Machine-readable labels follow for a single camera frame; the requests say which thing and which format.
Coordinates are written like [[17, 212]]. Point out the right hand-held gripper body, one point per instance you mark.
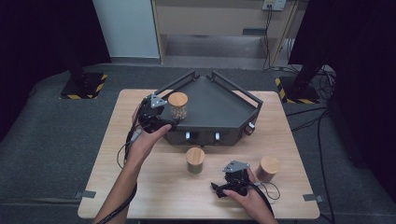
[[238, 180]]

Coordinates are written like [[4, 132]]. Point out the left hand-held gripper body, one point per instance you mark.
[[148, 116]]

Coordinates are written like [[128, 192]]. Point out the glass jar of white beans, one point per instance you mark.
[[177, 99]]

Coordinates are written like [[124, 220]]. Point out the glass jar of brown beans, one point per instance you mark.
[[269, 165]]

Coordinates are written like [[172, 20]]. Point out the glass jar of green beans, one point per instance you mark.
[[195, 155]]

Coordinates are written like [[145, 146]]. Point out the black corner shelf rack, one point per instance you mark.
[[214, 105]]

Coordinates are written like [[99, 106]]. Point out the person's right hand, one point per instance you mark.
[[253, 202]]

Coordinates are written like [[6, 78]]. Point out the person's left hand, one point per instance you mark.
[[141, 149]]

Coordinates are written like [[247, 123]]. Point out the black stand with striped base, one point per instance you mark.
[[299, 92], [82, 86]]

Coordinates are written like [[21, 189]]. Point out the grey tape piece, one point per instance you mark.
[[313, 198], [84, 194]]

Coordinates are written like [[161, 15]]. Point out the white cabinet panel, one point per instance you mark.
[[127, 28]]

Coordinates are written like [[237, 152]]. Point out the black curtain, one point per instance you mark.
[[37, 46], [364, 62]]

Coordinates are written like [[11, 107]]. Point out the white wall power socket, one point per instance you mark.
[[274, 4]]

